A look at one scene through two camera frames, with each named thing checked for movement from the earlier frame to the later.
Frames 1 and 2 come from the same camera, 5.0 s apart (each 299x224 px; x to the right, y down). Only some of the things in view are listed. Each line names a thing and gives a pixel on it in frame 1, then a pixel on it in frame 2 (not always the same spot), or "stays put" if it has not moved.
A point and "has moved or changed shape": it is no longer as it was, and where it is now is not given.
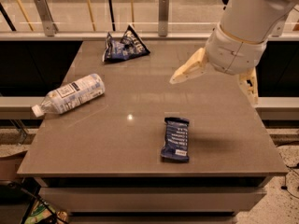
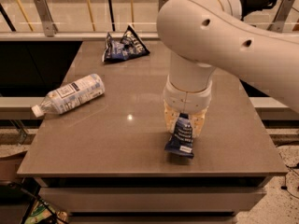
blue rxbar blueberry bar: x=176 y=143 has moved or changed shape
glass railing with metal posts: x=157 y=13 stays put
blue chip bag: x=130 y=46 stays put
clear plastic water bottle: x=71 y=95 stays put
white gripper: x=234 y=54 to x=187 y=99
